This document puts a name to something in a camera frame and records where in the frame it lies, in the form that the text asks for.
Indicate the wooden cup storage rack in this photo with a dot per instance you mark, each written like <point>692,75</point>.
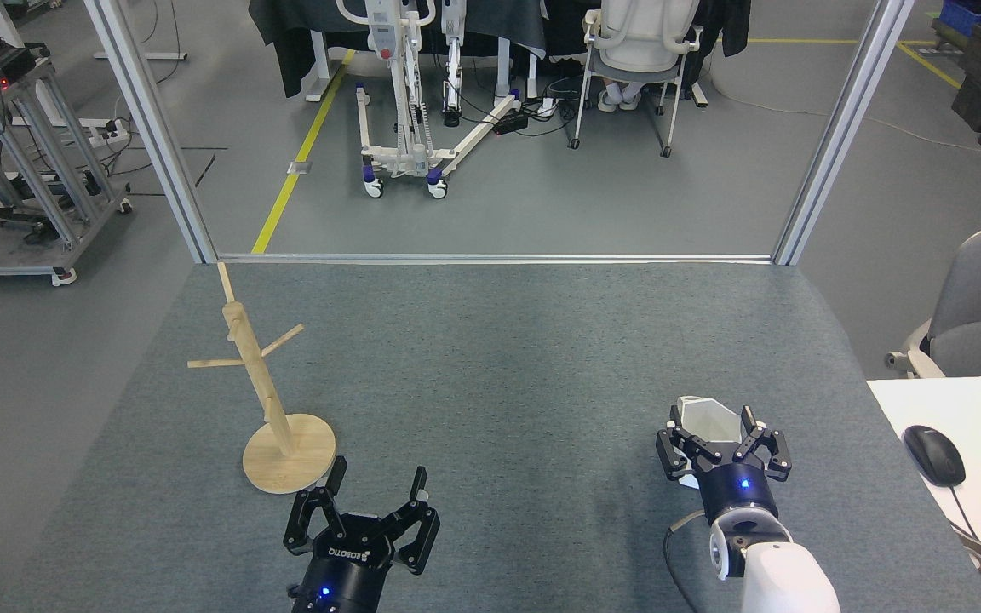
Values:
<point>278,464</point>

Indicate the blue plastic bin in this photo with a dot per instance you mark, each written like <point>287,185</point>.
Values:
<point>963,17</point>

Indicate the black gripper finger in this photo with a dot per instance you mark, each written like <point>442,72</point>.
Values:
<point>301,524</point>
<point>421,532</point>
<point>676,455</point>
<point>776,455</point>

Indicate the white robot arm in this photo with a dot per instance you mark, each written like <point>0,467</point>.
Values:
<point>784,579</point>

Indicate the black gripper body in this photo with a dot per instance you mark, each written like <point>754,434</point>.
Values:
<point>346,570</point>
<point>737,494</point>

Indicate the white hexagonal cup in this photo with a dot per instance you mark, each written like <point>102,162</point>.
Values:
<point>712,421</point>

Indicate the black table cloth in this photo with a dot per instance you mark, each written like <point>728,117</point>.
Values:
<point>295,42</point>

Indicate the black computer mouse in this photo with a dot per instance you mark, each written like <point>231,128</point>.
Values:
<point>933,455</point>

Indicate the white office chair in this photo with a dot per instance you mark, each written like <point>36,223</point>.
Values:
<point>639,42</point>

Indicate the silver aluminium frame post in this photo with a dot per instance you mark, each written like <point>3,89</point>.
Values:
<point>844,128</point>
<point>150,128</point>

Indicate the white stand on wheels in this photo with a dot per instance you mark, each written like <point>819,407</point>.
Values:
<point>384,34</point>

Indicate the black power strip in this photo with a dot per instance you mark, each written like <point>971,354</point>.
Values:
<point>509,123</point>

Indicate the metal frame cart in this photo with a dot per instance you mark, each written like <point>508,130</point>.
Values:
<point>39,153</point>

